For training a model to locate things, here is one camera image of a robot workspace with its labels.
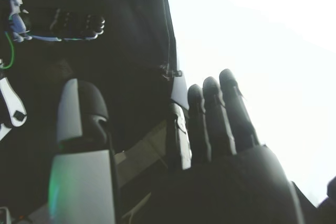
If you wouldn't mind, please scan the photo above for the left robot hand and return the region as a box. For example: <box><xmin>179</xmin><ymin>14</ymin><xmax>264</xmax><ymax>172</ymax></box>
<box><xmin>48</xmin><ymin>68</ymin><xmax>318</xmax><ymax>224</ymax></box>

